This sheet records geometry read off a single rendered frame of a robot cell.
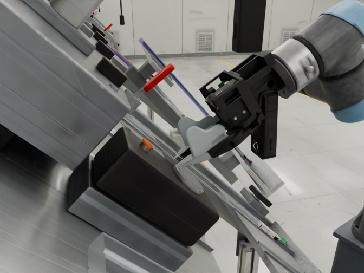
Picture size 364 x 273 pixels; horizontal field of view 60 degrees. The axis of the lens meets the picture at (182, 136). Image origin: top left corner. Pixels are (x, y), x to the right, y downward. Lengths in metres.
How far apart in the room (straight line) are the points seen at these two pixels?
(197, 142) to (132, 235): 0.31
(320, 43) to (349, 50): 0.05
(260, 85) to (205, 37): 7.92
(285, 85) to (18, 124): 0.40
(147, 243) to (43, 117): 0.09
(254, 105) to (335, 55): 0.14
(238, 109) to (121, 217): 0.33
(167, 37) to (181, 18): 0.56
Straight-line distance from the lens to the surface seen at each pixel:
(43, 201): 0.17
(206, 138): 0.48
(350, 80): 0.57
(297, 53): 0.51
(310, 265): 0.69
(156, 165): 0.17
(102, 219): 0.18
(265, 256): 0.50
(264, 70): 0.49
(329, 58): 0.53
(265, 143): 0.53
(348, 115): 0.61
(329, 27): 0.53
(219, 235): 1.87
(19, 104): 0.17
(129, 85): 1.33
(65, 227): 0.17
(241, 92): 0.47
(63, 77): 0.16
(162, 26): 8.12
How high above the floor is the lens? 1.18
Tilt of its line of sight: 22 degrees down
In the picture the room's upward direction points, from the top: straight up
